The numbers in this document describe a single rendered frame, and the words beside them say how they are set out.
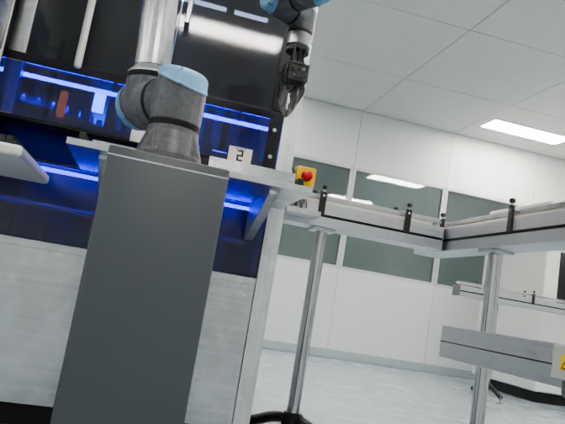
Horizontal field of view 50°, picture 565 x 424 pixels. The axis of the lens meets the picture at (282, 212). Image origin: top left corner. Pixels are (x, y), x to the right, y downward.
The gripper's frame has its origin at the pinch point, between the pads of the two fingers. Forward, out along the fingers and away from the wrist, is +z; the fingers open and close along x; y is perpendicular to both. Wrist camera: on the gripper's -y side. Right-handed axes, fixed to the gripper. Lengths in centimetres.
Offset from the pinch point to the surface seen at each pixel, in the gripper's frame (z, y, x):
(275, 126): -5.8, -35.6, 3.8
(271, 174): 19.8, 2.0, -1.6
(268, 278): 49, -36, 11
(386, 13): -185, -262, 118
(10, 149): 31, 19, -69
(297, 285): 35, -496, 141
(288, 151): 2.3, -35.6, 10.3
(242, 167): 19.6, 1.9, -10.2
